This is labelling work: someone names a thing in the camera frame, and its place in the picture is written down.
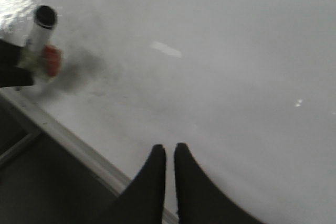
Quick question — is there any white whiteboard with aluminium frame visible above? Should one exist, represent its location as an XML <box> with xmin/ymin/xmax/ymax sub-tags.
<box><xmin>16</xmin><ymin>0</ymin><xmax>335</xmax><ymax>223</ymax></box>

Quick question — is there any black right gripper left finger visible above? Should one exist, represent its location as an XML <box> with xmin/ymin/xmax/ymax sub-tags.
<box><xmin>93</xmin><ymin>144</ymin><xmax>166</xmax><ymax>223</ymax></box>

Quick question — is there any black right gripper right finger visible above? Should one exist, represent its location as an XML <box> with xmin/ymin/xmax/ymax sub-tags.
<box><xmin>174</xmin><ymin>143</ymin><xmax>261</xmax><ymax>223</ymax></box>

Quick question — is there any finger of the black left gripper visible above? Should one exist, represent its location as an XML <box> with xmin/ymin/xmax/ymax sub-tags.
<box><xmin>1</xmin><ymin>39</ymin><xmax>34</xmax><ymax>88</ymax></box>

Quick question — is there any red magnet taped to marker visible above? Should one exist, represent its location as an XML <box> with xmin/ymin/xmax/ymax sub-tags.
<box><xmin>42</xmin><ymin>45</ymin><xmax>62</xmax><ymax>78</ymax></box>

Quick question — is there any white black whiteboard marker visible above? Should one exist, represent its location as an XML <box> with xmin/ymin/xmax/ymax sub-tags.
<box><xmin>17</xmin><ymin>5</ymin><xmax>58</xmax><ymax>71</ymax></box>

